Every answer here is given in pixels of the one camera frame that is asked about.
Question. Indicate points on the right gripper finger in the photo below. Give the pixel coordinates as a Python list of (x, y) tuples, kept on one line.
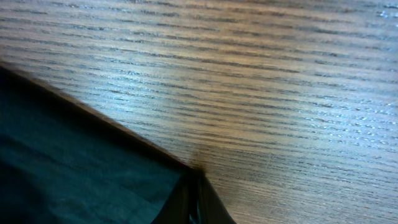
[(193, 201)]

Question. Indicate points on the black shorts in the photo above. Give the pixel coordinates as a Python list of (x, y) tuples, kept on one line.
[(61, 164)]

